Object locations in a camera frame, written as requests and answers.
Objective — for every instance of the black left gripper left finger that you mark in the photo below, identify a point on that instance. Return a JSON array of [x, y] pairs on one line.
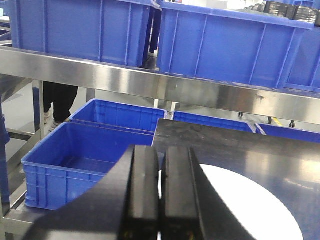
[[123, 205]]

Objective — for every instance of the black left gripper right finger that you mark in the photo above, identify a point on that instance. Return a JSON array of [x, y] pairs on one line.
[[190, 207]]

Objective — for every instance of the light blue plate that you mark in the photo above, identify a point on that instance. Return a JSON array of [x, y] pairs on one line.
[[262, 214]]

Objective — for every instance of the black items stack background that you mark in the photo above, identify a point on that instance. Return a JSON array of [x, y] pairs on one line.
[[299, 10]]

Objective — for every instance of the blue bin lower near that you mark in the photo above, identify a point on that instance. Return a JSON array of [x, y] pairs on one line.
[[72, 159]]

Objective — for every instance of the blue bin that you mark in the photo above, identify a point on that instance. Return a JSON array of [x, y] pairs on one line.
[[226, 45], [72, 159], [212, 121], [110, 31], [109, 114], [287, 132]]

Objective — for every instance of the blue bin lower middle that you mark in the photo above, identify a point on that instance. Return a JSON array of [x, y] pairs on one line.
[[212, 121]]

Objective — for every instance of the blue bin lower far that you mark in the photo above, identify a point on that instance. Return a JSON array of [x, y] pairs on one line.
[[109, 114]]

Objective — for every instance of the blue bin lower right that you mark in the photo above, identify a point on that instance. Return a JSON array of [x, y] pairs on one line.
[[287, 132]]

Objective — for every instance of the person legs black trousers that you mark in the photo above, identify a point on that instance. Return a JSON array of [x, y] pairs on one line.
[[62, 97]]

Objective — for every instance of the blue bin upper right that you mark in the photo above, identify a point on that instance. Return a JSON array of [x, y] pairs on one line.
[[226, 45]]

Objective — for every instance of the blue bin upper left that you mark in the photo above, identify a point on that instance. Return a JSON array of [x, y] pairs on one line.
[[110, 31]]

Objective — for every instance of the stainless steel shelf rail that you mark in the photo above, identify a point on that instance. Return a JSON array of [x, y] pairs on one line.
[[297, 105]]

